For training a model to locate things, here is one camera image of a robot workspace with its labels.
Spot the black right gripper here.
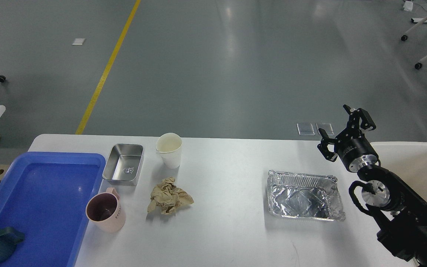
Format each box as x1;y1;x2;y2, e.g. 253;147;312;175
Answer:
317;105;378;173

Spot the stainless steel rectangular container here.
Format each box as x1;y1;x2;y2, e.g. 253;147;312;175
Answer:
102;144;144;186

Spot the pink mug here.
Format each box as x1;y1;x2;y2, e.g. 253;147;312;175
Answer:
85;187;126;233

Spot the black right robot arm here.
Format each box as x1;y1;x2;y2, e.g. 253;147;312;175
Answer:
317;105;427;267

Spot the clear floor plate right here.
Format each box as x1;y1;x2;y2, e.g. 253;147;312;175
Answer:
316;123;334;136

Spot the clear floor plate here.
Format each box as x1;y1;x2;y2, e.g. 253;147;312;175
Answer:
316;123;334;136
297;123;315;136

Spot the clear floor plate left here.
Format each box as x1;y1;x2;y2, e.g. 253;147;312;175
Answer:
297;123;315;136

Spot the aluminium foil tray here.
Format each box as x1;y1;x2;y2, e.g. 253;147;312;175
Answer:
266;169;346;221

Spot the white plastic bin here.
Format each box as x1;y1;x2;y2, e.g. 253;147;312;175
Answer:
372;142;427;201

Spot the white paper cup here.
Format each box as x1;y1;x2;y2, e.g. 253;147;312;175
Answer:
156;132;183;169

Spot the crumpled brown paper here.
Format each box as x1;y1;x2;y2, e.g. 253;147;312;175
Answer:
147;177;194;215

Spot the blue plastic tray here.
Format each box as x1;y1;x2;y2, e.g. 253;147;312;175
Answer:
0;152;106;267

